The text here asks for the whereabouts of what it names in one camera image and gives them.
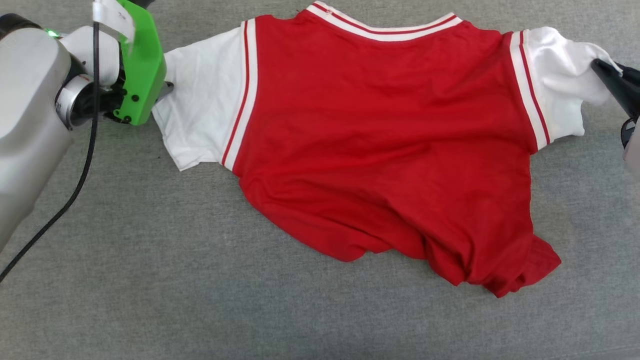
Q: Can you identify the red white sleeved t-shirt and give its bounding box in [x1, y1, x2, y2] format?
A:
[151, 1, 624, 299]

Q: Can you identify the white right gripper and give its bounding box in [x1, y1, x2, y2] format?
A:
[592, 58, 640, 182]

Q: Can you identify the grey fabric sofa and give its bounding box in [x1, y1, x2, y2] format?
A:
[0, 0, 640, 360]

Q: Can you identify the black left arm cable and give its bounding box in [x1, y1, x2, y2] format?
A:
[0, 21, 101, 284]

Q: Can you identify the white paper label tag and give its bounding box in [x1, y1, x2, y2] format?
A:
[92, 0, 136, 44]

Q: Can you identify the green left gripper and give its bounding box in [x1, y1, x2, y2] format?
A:
[111, 0, 175, 127]

